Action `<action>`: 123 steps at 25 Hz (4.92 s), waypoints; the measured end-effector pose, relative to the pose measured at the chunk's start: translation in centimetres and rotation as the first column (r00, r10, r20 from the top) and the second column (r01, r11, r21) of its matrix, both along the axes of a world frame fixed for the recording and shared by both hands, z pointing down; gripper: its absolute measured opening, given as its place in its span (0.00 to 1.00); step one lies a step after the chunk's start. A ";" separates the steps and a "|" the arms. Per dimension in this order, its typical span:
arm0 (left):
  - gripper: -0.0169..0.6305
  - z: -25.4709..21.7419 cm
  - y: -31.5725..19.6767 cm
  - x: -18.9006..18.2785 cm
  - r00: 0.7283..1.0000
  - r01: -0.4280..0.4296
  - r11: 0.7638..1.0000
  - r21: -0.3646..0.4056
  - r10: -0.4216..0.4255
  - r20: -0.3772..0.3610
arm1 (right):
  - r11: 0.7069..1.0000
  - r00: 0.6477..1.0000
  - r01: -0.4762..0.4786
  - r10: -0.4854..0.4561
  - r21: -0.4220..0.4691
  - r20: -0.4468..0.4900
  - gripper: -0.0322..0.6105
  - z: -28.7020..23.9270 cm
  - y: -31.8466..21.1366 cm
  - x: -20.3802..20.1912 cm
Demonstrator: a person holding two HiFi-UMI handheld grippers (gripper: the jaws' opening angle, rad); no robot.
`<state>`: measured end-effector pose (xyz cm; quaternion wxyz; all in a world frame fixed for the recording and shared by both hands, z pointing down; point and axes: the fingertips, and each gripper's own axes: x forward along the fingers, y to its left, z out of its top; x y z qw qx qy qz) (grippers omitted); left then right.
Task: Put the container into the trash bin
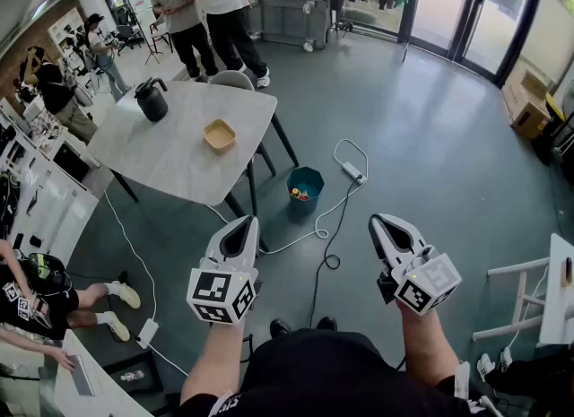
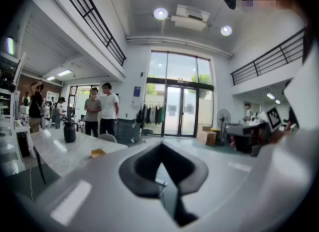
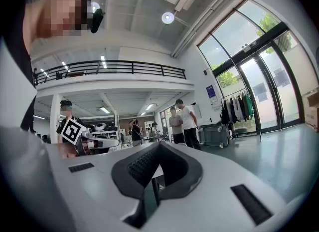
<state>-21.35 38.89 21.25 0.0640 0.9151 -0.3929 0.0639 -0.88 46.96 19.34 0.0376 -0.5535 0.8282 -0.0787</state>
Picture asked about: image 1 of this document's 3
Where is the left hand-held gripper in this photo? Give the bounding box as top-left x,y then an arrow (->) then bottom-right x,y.
187,215 -> 260,326

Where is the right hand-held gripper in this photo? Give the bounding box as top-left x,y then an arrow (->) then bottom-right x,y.
368,213 -> 463,317

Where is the teal waste bin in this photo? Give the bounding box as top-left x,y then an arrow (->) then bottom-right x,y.
285,166 -> 326,222

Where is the tan square bowl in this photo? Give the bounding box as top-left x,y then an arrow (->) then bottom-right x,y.
202,118 -> 238,153

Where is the person's left forearm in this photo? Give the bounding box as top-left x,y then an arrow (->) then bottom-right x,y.
178,316 -> 252,407

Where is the person's right forearm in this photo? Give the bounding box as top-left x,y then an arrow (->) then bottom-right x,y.
396,300 -> 461,389

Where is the white power strip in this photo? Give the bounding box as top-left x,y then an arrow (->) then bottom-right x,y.
342,161 -> 367,185

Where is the person's left black shoe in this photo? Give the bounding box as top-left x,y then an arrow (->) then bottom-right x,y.
268,317 -> 292,340

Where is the white power adapter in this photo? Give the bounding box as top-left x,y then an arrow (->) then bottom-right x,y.
135,318 -> 160,350

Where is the person's black clothing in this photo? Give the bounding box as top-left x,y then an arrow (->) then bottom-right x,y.
177,327 -> 499,417

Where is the black thermal kettle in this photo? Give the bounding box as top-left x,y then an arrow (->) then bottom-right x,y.
133,76 -> 170,123

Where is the white side table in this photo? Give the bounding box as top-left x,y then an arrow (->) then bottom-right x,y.
537,232 -> 574,347

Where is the white shelf unit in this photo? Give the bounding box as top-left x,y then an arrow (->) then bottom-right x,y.
0,96 -> 100,268

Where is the white curved desk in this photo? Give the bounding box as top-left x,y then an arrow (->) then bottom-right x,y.
0,328 -> 153,417

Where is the grey laptop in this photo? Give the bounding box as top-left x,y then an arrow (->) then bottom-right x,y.
66,354 -> 97,397

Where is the thin tripod stand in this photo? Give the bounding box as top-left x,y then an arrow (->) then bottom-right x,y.
143,20 -> 174,65

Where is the grey wheeled cart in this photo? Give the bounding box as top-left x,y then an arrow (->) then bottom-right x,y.
249,0 -> 331,53

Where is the black office chair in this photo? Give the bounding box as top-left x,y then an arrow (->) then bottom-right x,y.
114,23 -> 145,56

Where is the glass entrance door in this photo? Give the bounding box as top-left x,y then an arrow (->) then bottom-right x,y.
398,0 -> 555,89

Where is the white power strip cable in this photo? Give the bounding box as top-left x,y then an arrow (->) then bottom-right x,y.
205,138 -> 370,256

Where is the black floor cable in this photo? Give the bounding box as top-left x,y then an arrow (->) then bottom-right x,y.
308,181 -> 360,329

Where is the thin white cable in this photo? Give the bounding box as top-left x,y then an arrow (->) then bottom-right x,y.
103,190 -> 189,378

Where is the white wooden stool frame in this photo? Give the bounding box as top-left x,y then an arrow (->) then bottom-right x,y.
472,256 -> 552,343

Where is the black desk base frame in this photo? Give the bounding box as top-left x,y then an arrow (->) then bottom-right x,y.
101,347 -> 165,396

